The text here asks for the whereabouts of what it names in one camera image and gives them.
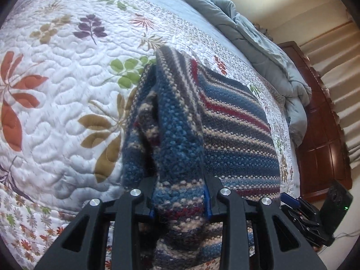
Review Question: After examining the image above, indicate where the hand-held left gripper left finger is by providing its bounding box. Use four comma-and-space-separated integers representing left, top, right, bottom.
34, 174, 157, 270

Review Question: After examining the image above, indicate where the light blue comforter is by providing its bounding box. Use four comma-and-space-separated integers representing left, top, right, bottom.
160, 0, 313, 147

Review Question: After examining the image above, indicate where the striped knitted sweater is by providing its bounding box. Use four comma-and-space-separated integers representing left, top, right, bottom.
121, 46, 282, 270

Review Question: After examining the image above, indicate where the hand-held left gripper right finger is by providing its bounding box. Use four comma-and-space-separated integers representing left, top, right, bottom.
201, 174, 328, 270

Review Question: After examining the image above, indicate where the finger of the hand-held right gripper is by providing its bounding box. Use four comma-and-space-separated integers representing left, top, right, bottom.
280, 192, 320, 226

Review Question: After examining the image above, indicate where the thin black cable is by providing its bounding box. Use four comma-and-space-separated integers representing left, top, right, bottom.
333, 230, 358, 238

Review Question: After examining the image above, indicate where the floral quilted bedspread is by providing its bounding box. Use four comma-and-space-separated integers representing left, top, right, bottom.
0, 0, 299, 270

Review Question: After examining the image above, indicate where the wooden headboard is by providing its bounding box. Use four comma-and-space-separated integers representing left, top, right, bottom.
277, 41, 354, 203

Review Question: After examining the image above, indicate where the beige curtain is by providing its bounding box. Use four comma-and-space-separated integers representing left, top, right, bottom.
298, 20, 360, 182

